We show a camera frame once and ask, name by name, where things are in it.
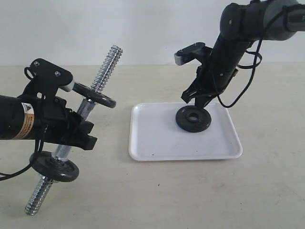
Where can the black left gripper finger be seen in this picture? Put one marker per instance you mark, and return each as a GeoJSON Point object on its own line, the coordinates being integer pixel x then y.
{"type": "Point", "coordinates": [80, 124]}
{"type": "Point", "coordinates": [85, 142]}

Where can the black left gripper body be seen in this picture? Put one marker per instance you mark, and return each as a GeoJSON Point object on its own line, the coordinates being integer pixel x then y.
{"type": "Point", "coordinates": [61, 123]}

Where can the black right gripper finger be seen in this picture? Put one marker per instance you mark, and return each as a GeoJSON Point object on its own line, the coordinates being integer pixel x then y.
{"type": "Point", "coordinates": [202, 100]}
{"type": "Point", "coordinates": [192, 92]}

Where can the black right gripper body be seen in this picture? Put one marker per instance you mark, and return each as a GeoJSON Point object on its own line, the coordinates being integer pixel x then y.
{"type": "Point", "coordinates": [212, 76]}

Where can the chrome threaded dumbbell bar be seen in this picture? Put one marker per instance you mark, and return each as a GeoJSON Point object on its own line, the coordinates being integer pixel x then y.
{"type": "Point", "coordinates": [41, 190]}

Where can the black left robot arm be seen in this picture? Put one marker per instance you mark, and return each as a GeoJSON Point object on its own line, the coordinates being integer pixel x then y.
{"type": "Point", "coordinates": [11, 119]}

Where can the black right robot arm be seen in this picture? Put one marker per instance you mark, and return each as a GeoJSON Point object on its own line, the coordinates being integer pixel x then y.
{"type": "Point", "coordinates": [240, 27]}

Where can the white plastic tray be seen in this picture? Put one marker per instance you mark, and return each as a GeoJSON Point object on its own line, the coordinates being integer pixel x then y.
{"type": "Point", "coordinates": [155, 136]}

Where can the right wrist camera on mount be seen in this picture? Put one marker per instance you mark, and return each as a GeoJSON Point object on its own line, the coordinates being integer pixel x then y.
{"type": "Point", "coordinates": [196, 51]}

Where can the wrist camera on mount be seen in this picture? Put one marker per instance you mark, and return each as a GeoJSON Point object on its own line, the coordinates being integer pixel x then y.
{"type": "Point", "coordinates": [47, 78]}
{"type": "Point", "coordinates": [196, 51]}

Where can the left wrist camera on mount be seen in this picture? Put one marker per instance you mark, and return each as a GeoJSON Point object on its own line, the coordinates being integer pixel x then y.
{"type": "Point", "coordinates": [47, 78]}

